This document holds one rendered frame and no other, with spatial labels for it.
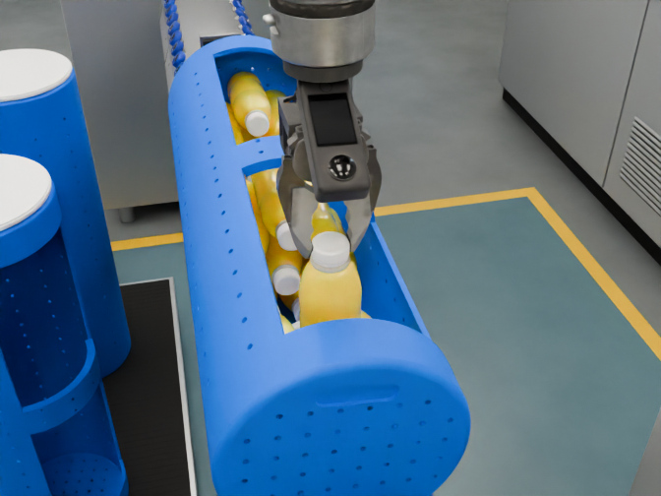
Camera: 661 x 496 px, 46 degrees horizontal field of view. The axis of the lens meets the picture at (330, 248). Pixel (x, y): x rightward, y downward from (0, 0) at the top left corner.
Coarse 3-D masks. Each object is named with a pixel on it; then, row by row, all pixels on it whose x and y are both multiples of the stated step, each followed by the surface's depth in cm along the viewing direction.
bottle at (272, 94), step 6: (270, 90) 148; (276, 90) 149; (270, 96) 146; (276, 96) 146; (270, 102) 144; (276, 102) 144; (276, 108) 142; (276, 114) 140; (270, 120) 139; (276, 120) 138; (270, 126) 138; (276, 126) 138; (270, 132) 138; (276, 132) 137
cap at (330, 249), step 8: (328, 232) 79; (336, 232) 79; (312, 240) 78; (320, 240) 78; (328, 240) 78; (336, 240) 78; (344, 240) 78; (320, 248) 77; (328, 248) 77; (336, 248) 77; (344, 248) 77; (312, 256) 79; (320, 256) 77; (328, 256) 77; (336, 256) 77; (344, 256) 78; (320, 264) 78; (328, 264) 77; (336, 264) 78
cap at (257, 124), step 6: (252, 114) 132; (258, 114) 132; (252, 120) 132; (258, 120) 132; (264, 120) 132; (246, 126) 133; (252, 126) 132; (258, 126) 132; (264, 126) 133; (252, 132) 133; (258, 132) 133; (264, 132) 133
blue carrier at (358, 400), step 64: (192, 64) 139; (256, 64) 146; (192, 128) 123; (192, 192) 111; (192, 256) 103; (256, 256) 90; (384, 256) 110; (256, 320) 82; (384, 320) 80; (256, 384) 76; (320, 384) 74; (384, 384) 77; (448, 384) 79; (256, 448) 78; (320, 448) 80; (384, 448) 82; (448, 448) 85
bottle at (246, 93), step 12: (240, 72) 145; (228, 84) 145; (240, 84) 140; (252, 84) 140; (228, 96) 144; (240, 96) 136; (252, 96) 135; (264, 96) 137; (240, 108) 134; (252, 108) 133; (264, 108) 134; (240, 120) 135
